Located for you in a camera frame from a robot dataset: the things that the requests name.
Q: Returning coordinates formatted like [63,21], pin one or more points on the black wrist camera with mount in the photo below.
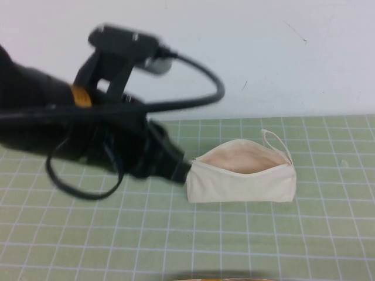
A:
[117,49]

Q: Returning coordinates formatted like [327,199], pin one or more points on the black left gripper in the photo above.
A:
[117,137]

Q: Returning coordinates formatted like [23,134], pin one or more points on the cream canvas pencil case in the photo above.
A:
[240,184]

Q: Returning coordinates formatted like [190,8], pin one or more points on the green grid cutting mat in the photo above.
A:
[205,234]

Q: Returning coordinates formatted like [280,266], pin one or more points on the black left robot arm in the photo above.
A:
[32,111]

